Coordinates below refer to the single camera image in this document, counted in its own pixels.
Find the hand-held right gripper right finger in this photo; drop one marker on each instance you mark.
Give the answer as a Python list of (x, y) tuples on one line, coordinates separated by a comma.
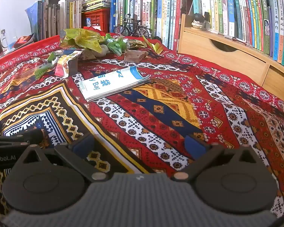
[(194, 146)]

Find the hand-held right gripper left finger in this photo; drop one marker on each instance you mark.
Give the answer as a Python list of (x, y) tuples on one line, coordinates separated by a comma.
[(83, 146)]

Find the white blue bag pack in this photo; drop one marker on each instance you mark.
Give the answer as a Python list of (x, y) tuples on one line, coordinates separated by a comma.
[(108, 85)]

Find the row of pale upright books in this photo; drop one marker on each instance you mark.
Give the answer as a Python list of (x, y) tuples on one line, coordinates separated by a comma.
[(61, 16)]

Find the row of tall upright books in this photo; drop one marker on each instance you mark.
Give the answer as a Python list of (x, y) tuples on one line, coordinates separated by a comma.
[(161, 11)]

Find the row of thin colourful books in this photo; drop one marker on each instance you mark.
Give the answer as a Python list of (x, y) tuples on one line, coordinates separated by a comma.
[(250, 11)]

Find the red patterned tablecloth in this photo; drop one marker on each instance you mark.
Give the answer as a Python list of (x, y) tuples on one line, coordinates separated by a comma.
[(156, 113)]

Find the clear plastic wrapper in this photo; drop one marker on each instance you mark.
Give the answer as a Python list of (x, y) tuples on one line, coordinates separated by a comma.
[(26, 75)]

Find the green snack packet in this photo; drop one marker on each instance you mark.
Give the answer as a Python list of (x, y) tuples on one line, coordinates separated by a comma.
[(42, 72)]

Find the colourful snack packet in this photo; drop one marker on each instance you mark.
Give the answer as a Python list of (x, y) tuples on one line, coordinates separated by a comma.
[(66, 66)]

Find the red snack bag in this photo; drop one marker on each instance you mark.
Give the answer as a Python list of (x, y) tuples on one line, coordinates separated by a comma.
[(23, 41)]

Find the brown crumpled wrapper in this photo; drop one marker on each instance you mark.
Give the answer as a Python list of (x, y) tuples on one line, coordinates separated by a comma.
[(87, 54), (135, 56)]

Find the wooden desktop shelf with drawers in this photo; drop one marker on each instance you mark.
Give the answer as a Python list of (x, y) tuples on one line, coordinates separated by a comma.
[(203, 49)]

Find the green gold wrapper strip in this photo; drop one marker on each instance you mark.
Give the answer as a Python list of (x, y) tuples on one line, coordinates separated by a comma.
[(156, 47)]

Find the crumpled gold green wrapper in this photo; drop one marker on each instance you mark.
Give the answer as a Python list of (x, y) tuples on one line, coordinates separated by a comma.
[(85, 39)]

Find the gold foil wrapper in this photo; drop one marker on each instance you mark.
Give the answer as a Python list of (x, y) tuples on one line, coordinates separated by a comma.
[(135, 43)]

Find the large blue book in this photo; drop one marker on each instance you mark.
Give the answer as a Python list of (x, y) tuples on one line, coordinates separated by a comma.
[(34, 16)]

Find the small black box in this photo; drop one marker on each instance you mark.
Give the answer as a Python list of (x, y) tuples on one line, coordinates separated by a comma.
[(208, 20)]

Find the black round figurine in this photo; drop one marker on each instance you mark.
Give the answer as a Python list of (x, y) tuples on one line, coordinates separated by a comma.
[(198, 19)]

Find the red plastic crate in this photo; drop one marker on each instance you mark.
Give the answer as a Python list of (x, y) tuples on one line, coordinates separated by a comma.
[(97, 19)]

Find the miniature black bicycle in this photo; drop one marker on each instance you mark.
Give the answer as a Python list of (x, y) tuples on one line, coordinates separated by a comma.
[(127, 24)]

